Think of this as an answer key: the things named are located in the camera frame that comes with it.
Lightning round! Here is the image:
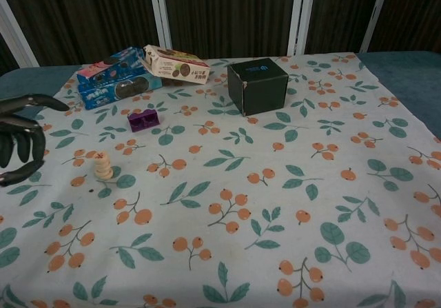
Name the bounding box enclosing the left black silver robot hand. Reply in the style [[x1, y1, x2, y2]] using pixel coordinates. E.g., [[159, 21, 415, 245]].
[[0, 94, 72, 188]]

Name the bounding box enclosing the blue pink Oreo box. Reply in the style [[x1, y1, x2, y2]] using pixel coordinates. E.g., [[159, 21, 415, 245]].
[[76, 45, 147, 84]]

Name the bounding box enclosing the purple toy brick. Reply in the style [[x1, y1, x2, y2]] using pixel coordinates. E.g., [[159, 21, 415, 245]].
[[128, 108, 164, 133]]

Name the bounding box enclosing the dark slatted partition panel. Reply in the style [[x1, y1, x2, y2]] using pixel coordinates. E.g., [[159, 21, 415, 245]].
[[369, 0, 441, 53], [305, 0, 384, 55], [0, 0, 163, 75], [161, 0, 298, 61]]

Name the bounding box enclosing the white chocolate cookie box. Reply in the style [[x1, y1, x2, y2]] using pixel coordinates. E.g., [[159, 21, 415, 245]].
[[143, 44, 211, 85]]

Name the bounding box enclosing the floral print tablecloth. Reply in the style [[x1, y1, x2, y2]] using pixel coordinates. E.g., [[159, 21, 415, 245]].
[[0, 52, 441, 308]]

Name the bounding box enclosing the black cube box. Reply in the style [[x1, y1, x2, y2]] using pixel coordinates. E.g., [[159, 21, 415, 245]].
[[227, 57, 289, 117]]

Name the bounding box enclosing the white partition post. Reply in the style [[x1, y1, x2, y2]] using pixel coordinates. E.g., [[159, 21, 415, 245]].
[[147, 0, 174, 58], [287, 0, 314, 56], [0, 0, 39, 68], [359, 0, 394, 54]]

